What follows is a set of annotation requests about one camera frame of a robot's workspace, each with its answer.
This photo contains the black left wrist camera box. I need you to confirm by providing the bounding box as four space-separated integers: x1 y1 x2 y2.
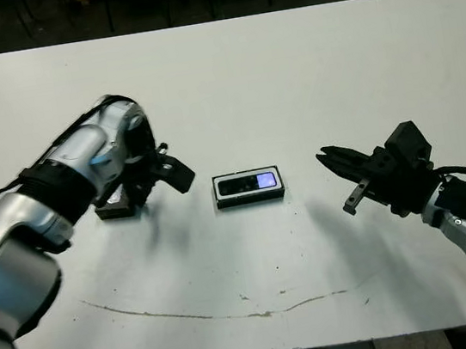
155 151 199 197

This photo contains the black mesh chair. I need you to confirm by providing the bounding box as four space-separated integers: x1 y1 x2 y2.
102 0 177 38

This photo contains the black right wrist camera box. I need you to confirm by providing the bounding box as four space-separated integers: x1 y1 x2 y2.
382 118 434 169

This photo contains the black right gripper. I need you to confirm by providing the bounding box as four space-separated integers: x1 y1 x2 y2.
315 132 444 229

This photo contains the grey chair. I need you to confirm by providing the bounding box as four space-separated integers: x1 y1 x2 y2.
15 0 76 39

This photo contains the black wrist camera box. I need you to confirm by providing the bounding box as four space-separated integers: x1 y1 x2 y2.
155 151 199 197
382 118 434 169

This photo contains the black box base white insert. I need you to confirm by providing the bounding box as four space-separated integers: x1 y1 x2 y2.
210 163 286 211

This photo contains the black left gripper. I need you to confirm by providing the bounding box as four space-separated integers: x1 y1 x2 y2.
119 142 177 208

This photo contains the black box lid silver stripe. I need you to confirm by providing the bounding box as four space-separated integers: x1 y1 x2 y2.
92 187 140 223

